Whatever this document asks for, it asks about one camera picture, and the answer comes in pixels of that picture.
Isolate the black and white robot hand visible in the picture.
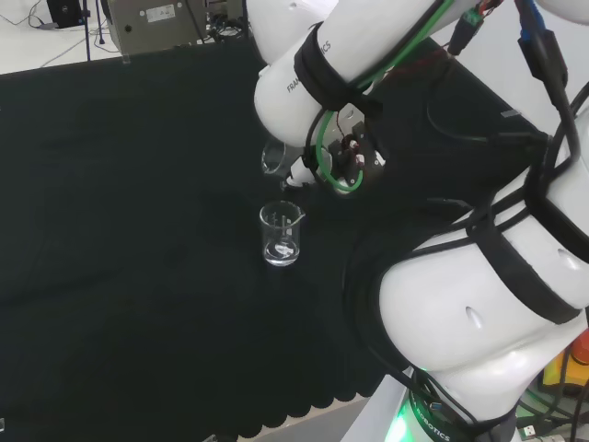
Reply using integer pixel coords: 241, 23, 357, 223
280, 132, 387, 195

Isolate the small clear glass beaker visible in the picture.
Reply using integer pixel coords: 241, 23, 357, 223
260, 139, 289, 179

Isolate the clear graduated glass beaker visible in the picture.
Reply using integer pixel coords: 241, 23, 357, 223
258, 201, 306, 269

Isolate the black bench cloth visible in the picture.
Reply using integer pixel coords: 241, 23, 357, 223
0, 36, 553, 438

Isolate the grey metal equipment box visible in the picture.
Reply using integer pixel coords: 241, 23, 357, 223
99, 0, 208, 55

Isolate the blue tripod leg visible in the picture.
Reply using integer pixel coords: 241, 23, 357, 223
82, 0, 92, 62

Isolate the yellow stop button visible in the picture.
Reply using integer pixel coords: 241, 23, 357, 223
542, 340, 589, 400

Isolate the green cable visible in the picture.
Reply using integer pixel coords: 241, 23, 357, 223
314, 0, 445, 192

